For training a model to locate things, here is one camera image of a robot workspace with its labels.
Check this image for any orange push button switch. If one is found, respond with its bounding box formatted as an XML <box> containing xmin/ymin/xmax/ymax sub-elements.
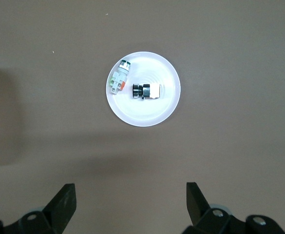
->
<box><xmin>131</xmin><ymin>82</ymin><xmax>161</xmax><ymax>101</ymax></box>

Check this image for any brown table cover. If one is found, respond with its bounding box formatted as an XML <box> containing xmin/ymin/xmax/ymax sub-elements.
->
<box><xmin>0</xmin><ymin>0</ymin><xmax>285</xmax><ymax>234</ymax></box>

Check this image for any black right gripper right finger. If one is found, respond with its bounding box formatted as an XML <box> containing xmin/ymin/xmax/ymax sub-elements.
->
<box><xmin>183</xmin><ymin>181</ymin><xmax>285</xmax><ymax>234</ymax></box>

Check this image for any green push button switch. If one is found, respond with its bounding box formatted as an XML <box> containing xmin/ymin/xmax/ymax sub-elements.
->
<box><xmin>109</xmin><ymin>59</ymin><xmax>133</xmax><ymax>96</ymax></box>

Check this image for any pale pink round plate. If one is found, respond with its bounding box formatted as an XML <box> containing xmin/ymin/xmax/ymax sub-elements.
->
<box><xmin>105</xmin><ymin>51</ymin><xmax>182</xmax><ymax>127</ymax></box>

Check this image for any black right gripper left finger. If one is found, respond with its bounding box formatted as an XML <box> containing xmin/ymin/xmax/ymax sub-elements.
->
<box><xmin>0</xmin><ymin>183</ymin><xmax>78</xmax><ymax>234</ymax></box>

